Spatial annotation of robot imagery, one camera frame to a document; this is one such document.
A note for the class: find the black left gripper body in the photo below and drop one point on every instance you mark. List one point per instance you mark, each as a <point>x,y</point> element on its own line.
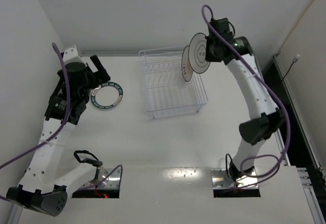
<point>99,72</point>

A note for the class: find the metal base plate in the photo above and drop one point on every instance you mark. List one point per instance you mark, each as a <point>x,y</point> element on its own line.
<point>104,182</point>
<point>221,181</point>

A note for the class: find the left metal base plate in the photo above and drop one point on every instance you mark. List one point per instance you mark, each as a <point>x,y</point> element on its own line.
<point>104,182</point>

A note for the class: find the black cable white plug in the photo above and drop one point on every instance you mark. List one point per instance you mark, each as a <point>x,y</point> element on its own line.
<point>294,60</point>

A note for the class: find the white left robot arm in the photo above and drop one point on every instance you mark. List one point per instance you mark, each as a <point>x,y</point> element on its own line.
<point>39,190</point>

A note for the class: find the grey rimmed white plate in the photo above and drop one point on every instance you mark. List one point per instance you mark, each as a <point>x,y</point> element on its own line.
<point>197,53</point>

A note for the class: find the dark green rimmed plate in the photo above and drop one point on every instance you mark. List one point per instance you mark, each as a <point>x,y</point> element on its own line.
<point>106,96</point>

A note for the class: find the clear wire dish rack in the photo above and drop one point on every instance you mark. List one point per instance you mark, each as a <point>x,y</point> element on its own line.
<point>166,91</point>

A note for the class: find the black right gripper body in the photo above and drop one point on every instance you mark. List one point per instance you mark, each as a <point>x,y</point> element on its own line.
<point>210,48</point>

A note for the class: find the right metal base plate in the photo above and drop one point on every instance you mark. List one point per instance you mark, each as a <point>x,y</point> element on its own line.
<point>221,181</point>

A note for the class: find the aluminium frame rail right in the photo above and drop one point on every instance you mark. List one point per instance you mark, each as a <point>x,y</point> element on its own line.
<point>300,153</point>

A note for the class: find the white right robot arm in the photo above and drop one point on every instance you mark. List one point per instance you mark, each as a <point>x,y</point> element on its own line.
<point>265,115</point>

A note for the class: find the orange sunburst pattern plate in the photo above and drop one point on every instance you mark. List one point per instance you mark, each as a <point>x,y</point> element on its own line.
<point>186,68</point>

